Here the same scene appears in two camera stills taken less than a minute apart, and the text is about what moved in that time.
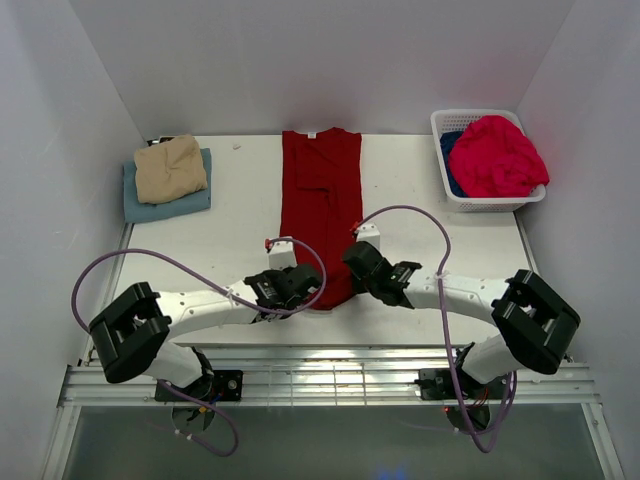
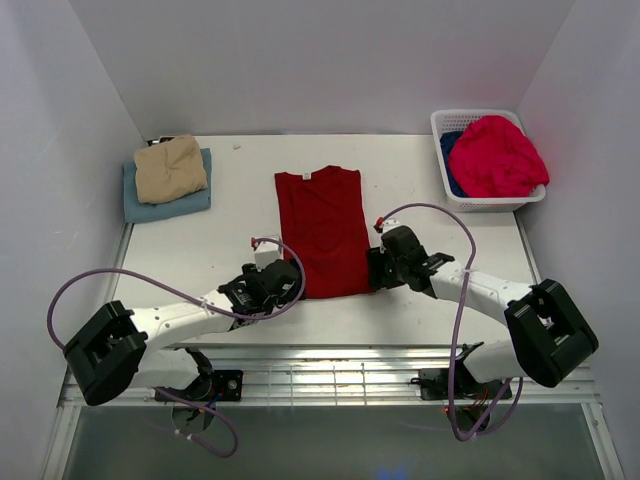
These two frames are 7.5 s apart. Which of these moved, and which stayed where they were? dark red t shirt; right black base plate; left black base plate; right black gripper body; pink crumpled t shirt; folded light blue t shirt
Moved: dark red t shirt; right black gripper body
Stayed: pink crumpled t shirt; left black base plate; folded light blue t shirt; right black base plate
